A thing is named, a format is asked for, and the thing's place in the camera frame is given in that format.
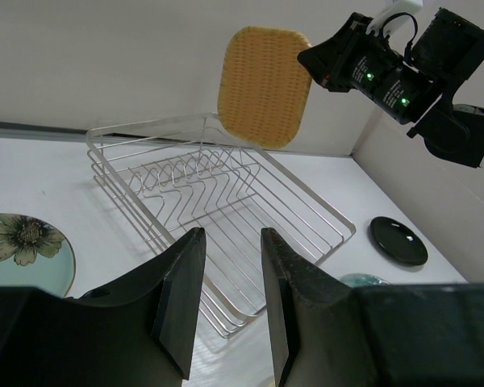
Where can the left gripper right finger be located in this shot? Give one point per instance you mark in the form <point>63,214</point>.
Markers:
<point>310,317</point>

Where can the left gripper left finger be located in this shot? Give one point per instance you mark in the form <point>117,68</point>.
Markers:
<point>142,325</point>

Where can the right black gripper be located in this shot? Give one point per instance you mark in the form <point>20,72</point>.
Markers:
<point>354,59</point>

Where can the orange woven square plate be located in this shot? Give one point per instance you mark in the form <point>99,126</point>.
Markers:
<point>263,89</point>

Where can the small black plate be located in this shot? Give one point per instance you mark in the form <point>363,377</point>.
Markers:
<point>398,242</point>

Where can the red and teal plate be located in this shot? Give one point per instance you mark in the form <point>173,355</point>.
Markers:
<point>362,279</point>

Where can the teal flower plate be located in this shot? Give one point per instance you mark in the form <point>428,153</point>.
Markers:
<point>35,253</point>

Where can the silver wire dish rack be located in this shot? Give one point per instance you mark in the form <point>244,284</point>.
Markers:
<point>166,176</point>

